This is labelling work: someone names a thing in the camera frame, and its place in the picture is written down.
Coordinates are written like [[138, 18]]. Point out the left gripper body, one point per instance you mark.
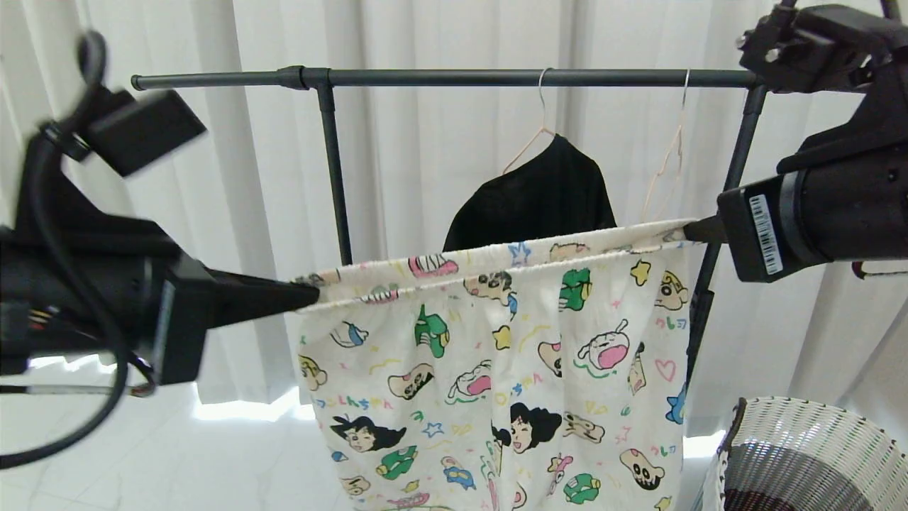
[[85, 305]]

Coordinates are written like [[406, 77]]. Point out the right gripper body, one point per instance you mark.
[[837, 213]]

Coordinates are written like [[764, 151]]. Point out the black t-shirt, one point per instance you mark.
[[539, 199]]

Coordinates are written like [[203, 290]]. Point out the pink clothes hanger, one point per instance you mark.
[[528, 145], [663, 170]]

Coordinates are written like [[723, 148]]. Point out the cream printed garment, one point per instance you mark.
[[532, 397]]

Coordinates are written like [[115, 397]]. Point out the white laundry basket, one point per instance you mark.
[[816, 433]]

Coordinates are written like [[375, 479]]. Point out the black clothes rack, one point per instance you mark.
[[461, 77]]

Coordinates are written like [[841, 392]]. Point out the white curtain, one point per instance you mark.
[[425, 177]]

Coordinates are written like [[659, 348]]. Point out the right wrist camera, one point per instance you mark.
[[816, 42]]

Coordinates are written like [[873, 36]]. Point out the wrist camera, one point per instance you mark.
[[142, 131], [816, 42]]

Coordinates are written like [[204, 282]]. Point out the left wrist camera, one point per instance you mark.
[[142, 131]]

